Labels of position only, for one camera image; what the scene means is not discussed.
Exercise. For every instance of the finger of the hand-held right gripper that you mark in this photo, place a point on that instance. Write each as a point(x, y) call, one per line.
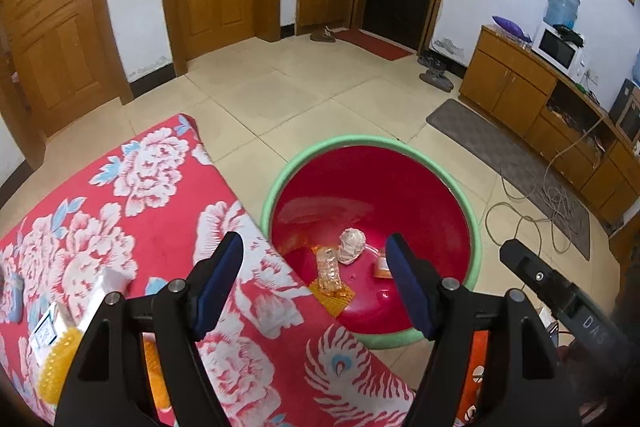
point(542, 277)

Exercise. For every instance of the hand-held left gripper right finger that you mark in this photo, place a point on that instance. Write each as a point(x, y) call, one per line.
point(410, 287)

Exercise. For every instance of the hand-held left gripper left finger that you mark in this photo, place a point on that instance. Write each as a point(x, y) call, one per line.
point(220, 287)

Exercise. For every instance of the red basin with green rim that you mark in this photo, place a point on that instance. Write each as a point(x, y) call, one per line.
point(370, 187)

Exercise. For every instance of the orange snack packet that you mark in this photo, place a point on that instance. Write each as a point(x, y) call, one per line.
point(383, 268)

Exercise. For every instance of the crumpled white paper ball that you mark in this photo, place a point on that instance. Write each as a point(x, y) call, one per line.
point(352, 246)

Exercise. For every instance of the orange mesh pad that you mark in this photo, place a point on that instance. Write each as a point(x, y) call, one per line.
point(336, 303)

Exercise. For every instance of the clear plastic snack packet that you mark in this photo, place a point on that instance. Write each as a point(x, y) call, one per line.
point(329, 269)

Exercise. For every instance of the white tissue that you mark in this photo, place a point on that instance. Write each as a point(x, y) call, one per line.
point(114, 281)

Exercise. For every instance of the red floral blanket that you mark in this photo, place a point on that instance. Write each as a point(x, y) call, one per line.
point(150, 207)

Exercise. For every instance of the orange spiky ball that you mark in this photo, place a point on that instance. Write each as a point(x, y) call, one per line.
point(156, 372)

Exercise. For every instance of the grey floor mat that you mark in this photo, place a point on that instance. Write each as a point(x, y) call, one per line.
point(480, 132)

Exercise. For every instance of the white box with blue print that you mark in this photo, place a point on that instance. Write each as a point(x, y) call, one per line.
point(50, 329)

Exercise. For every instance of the wooden sideboard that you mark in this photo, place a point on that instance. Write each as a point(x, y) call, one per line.
point(505, 82)

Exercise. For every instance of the grey shoes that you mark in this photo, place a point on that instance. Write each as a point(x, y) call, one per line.
point(436, 79)

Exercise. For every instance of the blue pouch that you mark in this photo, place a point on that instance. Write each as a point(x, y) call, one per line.
point(11, 299)

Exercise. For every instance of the white microwave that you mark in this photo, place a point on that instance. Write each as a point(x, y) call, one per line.
point(555, 49)

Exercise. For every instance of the dark shoes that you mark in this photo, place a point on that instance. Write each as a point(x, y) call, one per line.
point(430, 59)

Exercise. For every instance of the red doormat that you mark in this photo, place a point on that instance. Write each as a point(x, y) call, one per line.
point(375, 44)

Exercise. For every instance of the purple bag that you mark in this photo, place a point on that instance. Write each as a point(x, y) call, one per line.
point(507, 27)

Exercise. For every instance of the brown slipper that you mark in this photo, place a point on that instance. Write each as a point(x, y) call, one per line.
point(322, 36)

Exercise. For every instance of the blue water jug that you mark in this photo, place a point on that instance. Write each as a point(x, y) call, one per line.
point(561, 7)

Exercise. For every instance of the wide wooden door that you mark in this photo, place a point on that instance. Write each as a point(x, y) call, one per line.
point(55, 32)

